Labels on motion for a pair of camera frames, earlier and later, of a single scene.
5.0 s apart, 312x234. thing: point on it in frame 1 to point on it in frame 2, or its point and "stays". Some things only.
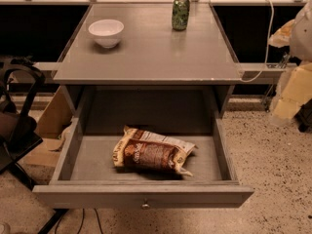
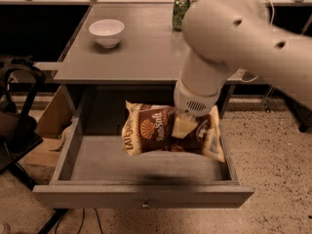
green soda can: x=180 y=11 stays
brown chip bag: x=146 y=149 to x=150 y=127
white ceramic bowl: x=107 y=32 stays
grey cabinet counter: x=151 y=54 stays
